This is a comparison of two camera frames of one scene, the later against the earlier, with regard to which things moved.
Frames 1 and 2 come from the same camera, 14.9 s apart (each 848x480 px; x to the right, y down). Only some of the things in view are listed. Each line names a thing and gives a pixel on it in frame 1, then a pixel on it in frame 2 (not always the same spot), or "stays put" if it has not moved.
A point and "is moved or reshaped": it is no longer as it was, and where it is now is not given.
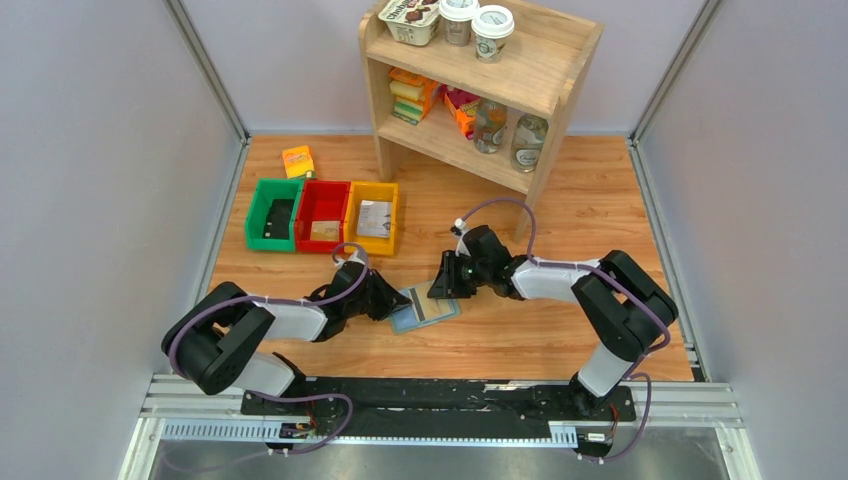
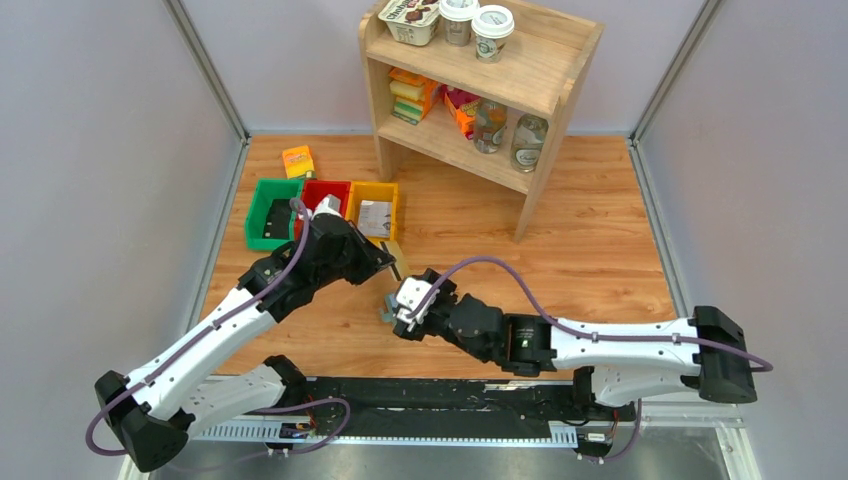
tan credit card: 428,308 is moved or reshaped
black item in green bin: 278,220 stays put
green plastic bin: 265,191 stays put
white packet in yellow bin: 374,218 stays put
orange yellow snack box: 297,161 stays put
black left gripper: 378,295 → 374,257
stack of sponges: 413,95 stays put
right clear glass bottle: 528,140 stays put
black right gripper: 454,275 → 400,321
